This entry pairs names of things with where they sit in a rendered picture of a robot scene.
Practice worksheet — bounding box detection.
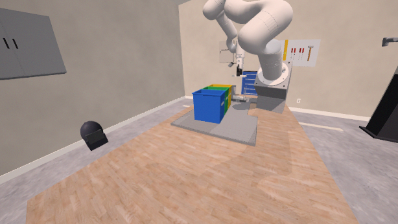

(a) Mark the blue bin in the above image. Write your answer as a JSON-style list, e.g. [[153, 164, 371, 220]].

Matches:
[[192, 89, 226, 124]]

